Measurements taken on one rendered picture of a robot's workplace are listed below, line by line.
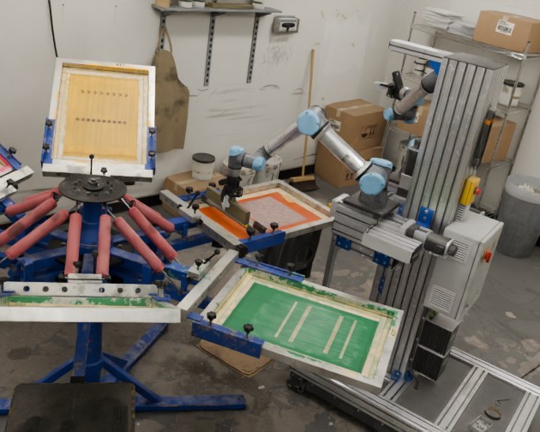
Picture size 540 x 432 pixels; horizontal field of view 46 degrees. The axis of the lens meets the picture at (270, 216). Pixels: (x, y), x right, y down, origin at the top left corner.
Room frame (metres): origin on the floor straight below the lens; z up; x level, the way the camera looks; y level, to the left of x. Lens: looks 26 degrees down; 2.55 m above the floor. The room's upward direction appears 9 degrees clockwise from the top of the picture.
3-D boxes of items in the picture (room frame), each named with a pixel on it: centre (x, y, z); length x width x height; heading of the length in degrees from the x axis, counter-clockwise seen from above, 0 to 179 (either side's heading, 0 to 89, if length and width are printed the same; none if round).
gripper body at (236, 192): (3.14, 0.22, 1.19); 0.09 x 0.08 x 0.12; 45
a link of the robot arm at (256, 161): (3.13, 0.12, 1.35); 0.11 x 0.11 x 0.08; 74
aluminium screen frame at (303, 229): (3.35, 0.05, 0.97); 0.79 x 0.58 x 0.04; 135
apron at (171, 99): (5.12, 1.03, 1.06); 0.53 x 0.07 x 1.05; 135
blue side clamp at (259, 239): (2.98, 0.03, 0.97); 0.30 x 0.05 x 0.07; 135
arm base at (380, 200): (3.07, -0.51, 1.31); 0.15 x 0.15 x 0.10
